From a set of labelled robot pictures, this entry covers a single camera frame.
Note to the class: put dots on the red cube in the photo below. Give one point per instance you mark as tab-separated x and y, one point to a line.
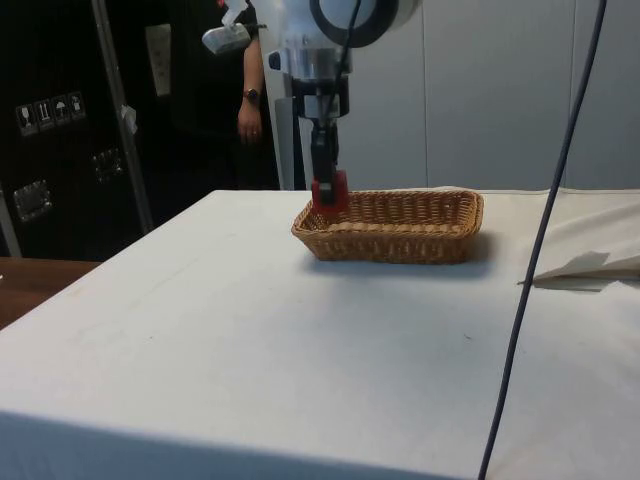
341	192

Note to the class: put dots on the wristwatch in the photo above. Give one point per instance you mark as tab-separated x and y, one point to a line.
251	93

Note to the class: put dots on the wicker basket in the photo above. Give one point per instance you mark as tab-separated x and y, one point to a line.
400	240

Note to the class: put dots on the person in black clothes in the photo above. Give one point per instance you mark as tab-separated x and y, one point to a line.
210	100

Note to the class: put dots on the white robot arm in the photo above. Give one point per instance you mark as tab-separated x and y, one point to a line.
300	25

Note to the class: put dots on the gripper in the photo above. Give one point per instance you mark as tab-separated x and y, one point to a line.
342	97

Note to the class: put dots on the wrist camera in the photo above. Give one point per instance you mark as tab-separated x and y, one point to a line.
225	40

